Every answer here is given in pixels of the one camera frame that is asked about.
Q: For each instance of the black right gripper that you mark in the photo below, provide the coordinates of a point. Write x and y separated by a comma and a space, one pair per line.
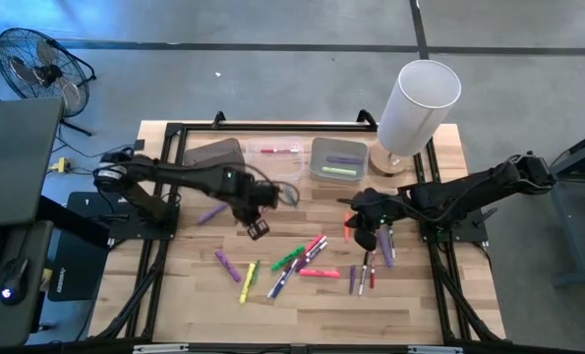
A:
375, 209

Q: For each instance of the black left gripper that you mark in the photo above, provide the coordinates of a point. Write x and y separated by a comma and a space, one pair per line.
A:
250, 194

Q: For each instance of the purple highlighter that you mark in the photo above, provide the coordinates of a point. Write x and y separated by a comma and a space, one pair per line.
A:
386, 251
212, 214
228, 266
343, 159

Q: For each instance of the dark green thin marker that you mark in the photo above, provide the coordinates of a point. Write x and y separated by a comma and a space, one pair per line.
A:
392, 246

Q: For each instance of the red thin marker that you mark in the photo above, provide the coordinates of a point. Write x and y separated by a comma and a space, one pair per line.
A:
372, 270

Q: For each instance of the black Expo marker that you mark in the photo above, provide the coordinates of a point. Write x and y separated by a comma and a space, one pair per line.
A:
363, 275

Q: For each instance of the bright green marker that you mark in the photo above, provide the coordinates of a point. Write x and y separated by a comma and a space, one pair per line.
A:
288, 258

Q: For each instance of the translucent green highlighter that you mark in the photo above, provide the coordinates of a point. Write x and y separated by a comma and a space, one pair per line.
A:
256, 273

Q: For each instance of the purple thin marker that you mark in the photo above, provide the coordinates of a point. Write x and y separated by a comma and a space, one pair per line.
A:
352, 280

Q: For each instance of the pink thin marker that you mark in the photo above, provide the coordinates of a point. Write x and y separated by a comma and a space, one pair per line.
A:
314, 244

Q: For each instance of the blue Expo marker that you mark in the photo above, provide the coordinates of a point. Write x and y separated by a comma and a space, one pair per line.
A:
279, 281

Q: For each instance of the magenta Expo marker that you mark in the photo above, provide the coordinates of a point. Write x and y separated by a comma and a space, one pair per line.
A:
311, 255

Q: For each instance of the pink highlighter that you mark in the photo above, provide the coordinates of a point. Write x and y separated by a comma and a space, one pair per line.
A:
319, 273

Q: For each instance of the light green highlighter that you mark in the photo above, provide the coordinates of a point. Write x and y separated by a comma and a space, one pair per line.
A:
338, 171

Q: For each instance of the red white marker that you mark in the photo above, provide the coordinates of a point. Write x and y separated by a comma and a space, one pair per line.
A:
272, 151

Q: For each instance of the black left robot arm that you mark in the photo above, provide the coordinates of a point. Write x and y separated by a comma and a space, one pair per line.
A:
174, 174

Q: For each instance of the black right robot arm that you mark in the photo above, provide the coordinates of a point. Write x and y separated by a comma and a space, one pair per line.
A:
469, 189

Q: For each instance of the yellow Sharpie highlighter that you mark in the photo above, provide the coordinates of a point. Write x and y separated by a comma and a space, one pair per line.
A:
247, 284

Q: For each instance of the clear plastic bin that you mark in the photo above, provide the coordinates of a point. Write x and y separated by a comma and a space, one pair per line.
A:
272, 167

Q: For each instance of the grey translucent plastic bin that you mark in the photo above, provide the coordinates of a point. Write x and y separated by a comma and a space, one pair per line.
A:
208, 150

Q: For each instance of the white plastic bin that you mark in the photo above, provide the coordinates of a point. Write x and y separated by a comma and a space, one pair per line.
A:
338, 146

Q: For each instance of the white shade table lamp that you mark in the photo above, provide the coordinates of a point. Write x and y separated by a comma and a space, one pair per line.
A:
420, 108

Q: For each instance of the small black block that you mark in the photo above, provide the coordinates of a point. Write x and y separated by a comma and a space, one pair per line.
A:
139, 145

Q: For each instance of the black flat case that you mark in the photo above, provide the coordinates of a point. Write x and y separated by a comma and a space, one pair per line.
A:
80, 270

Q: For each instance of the yellow power connector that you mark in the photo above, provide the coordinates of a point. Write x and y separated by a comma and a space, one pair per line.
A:
61, 165

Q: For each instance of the black computer mouse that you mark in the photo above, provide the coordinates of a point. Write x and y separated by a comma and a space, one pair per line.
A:
14, 282

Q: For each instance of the grey side desk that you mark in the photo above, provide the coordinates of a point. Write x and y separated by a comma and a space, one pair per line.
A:
17, 157

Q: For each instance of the black floor fan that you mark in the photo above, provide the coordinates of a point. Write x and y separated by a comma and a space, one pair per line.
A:
46, 74

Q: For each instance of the black aluminium table frame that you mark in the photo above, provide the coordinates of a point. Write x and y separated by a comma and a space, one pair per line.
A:
272, 127

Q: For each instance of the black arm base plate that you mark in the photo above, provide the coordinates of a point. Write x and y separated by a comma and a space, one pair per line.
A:
474, 231
90, 211

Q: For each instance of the silver frame bracket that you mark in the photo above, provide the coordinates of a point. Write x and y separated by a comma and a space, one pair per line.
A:
434, 350
159, 349

